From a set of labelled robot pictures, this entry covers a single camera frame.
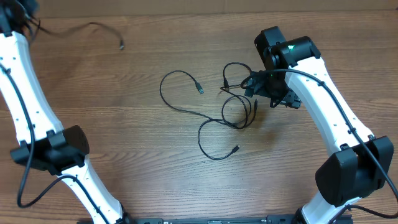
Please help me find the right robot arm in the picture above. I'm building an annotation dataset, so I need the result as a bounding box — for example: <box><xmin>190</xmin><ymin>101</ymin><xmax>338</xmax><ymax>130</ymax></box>
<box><xmin>241</xmin><ymin>27</ymin><xmax>394</xmax><ymax>223</ymax></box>

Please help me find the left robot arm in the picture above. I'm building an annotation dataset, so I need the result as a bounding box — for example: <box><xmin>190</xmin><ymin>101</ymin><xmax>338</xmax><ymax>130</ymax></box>
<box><xmin>1</xmin><ymin>1</ymin><xmax>133</xmax><ymax>223</ymax></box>

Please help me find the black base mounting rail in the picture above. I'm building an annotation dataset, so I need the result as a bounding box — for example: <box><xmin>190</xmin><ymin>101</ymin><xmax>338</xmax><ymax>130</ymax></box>
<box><xmin>132</xmin><ymin>215</ymin><xmax>300</xmax><ymax>224</ymax></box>

